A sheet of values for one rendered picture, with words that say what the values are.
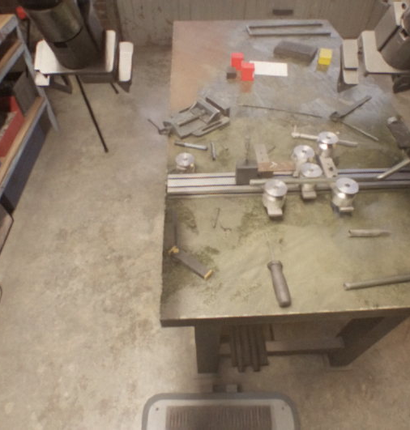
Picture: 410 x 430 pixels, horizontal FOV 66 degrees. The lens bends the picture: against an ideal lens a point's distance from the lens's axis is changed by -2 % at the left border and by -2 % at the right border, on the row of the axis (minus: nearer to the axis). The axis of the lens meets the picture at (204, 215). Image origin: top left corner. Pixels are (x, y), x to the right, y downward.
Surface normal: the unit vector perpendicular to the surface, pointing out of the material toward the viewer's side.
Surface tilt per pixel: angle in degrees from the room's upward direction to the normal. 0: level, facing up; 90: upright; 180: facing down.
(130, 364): 0
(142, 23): 90
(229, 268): 0
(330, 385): 0
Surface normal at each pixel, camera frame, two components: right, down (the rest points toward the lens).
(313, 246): 0.00, -0.63
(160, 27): 0.04, 0.77
